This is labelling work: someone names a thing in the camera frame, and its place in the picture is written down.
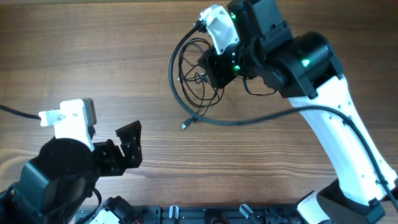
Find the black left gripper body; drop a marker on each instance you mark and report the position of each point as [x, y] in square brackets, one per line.
[111, 156]

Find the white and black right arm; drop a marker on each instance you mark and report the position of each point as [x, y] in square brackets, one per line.
[251, 39]

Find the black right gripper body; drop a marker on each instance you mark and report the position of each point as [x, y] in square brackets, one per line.
[212, 69]

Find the black base rail with clips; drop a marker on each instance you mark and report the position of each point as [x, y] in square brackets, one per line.
[273, 214]

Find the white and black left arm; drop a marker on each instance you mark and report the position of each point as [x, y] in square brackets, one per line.
[55, 183]

